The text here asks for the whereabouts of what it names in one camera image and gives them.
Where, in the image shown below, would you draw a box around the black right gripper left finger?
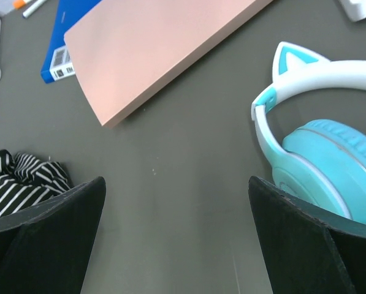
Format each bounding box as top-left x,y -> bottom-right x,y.
0,176 -> 105,293

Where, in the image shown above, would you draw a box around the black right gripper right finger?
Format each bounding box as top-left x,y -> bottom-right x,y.
248,176 -> 366,293

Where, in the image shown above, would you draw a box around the black white striped tank top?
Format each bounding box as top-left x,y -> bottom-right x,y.
0,149 -> 72,218

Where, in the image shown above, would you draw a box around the teal cat-ear headphones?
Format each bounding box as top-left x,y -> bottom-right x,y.
251,42 -> 366,225

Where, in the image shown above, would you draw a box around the blue folder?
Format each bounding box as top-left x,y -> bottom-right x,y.
40,0 -> 100,84

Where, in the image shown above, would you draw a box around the pink folder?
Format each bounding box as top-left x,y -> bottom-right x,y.
64,0 -> 267,127

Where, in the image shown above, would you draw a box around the blue-capped white marker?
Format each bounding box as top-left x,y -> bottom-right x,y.
22,0 -> 47,18

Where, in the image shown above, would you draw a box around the white right rack base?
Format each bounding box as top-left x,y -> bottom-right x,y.
339,0 -> 366,22

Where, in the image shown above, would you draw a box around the orange-capped white marker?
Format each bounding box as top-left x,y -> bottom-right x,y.
13,0 -> 32,9

